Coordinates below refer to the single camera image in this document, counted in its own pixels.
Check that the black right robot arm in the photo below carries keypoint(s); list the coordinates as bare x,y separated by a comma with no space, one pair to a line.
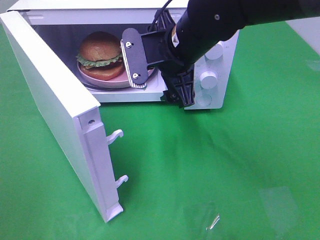
174,47

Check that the round microwave door button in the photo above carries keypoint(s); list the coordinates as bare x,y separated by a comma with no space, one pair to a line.
204,100

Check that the white microwave door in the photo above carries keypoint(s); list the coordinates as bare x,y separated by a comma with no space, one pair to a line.
70,111

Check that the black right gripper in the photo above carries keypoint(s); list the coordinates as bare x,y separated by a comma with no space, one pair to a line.
160,53

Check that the pink plate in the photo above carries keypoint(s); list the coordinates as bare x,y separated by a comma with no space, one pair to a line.
118,82

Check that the white wall panel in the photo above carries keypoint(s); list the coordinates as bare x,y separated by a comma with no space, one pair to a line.
309,30

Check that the burger with lettuce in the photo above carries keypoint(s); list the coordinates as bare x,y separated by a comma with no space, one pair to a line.
100,56

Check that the white microwave knob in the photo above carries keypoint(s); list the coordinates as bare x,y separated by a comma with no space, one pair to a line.
208,80
215,52

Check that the clear tape patch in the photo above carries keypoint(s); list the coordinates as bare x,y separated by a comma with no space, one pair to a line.
201,217

